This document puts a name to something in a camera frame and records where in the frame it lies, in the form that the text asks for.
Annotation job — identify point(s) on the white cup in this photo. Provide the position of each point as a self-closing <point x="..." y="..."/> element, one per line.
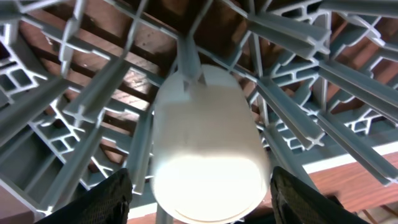
<point x="209" y="164"/>

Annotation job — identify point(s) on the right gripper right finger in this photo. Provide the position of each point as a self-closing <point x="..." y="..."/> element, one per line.
<point x="293" y="201"/>

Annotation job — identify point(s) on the grey dishwasher rack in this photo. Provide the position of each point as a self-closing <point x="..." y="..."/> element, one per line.
<point x="95" y="110"/>

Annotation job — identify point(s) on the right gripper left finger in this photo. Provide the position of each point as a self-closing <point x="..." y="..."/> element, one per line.
<point x="107" y="203"/>

